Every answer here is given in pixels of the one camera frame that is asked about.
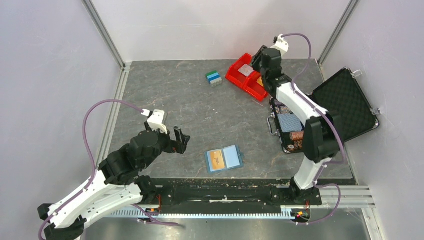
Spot orange green chip row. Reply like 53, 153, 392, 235
289, 130, 304, 141

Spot purple brown chip row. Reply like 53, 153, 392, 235
274, 104, 293, 114

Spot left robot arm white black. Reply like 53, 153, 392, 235
37, 126, 191, 240

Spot aluminium frame post left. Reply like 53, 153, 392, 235
82, 0, 126, 69

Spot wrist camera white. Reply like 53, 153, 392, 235
271, 34, 289, 56
141, 109, 168, 134

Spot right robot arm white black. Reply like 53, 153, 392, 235
250, 46, 343, 204

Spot aluminium frame post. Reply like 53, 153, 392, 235
82, 0, 126, 69
317, 0, 360, 67

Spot red divided plastic bin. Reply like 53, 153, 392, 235
225, 53, 268, 102

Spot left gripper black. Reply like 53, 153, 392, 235
141, 120, 191, 170

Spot aluminium frame post right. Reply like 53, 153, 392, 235
317, 0, 360, 67

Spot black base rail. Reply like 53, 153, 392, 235
138, 178, 324, 215

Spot orange credit card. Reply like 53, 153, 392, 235
256, 77, 264, 88
209, 150, 226, 171

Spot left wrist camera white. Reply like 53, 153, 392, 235
141, 109, 168, 134

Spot blue playing card deck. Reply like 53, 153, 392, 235
277, 113, 304, 133

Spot blue card holder wallet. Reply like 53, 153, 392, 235
204, 145, 244, 173

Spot stacked green blue white blocks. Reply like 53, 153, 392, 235
205, 71, 223, 87

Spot black poker chip case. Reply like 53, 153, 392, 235
267, 67, 380, 154

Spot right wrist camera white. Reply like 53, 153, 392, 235
271, 34, 289, 56

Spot orange brown chip row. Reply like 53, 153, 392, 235
287, 140, 303, 153

